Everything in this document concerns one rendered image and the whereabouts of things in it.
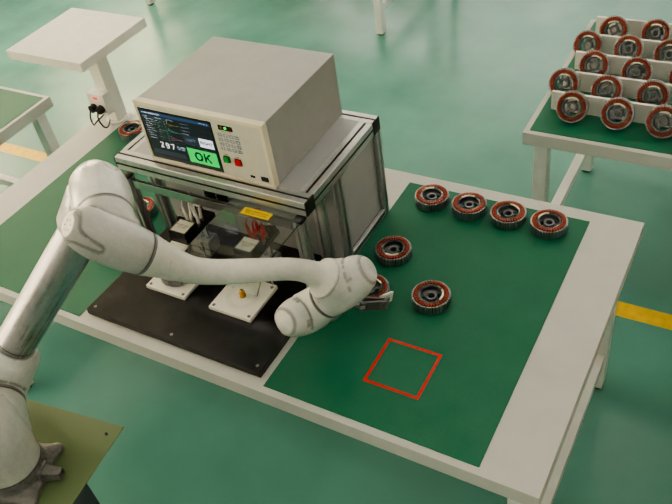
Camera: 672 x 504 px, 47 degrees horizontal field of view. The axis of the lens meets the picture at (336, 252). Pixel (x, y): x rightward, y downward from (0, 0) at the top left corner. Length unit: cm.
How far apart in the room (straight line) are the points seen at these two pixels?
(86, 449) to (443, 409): 92
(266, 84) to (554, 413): 115
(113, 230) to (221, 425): 148
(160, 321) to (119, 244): 70
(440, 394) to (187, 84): 110
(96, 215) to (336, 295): 58
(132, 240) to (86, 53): 131
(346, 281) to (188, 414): 140
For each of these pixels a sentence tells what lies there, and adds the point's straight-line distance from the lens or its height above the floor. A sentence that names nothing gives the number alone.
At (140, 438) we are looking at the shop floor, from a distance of 309.
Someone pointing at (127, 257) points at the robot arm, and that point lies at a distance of 169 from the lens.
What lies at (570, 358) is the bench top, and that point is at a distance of 211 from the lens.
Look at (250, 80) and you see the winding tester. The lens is 221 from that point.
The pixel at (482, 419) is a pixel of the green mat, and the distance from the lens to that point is 198.
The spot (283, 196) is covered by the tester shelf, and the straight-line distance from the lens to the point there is 208.
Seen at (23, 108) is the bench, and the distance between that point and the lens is 371.
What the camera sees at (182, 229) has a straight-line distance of 238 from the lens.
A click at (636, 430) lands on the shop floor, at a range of 293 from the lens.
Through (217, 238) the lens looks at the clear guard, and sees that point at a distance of 208.
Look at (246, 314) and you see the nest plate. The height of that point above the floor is 78.
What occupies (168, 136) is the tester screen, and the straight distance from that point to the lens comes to 225.
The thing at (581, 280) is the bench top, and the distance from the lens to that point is 231.
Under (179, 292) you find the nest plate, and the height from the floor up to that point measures 78.
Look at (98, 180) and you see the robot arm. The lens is 179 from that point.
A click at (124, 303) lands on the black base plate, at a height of 77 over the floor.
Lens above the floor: 236
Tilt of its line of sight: 42 degrees down
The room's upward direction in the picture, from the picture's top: 10 degrees counter-clockwise
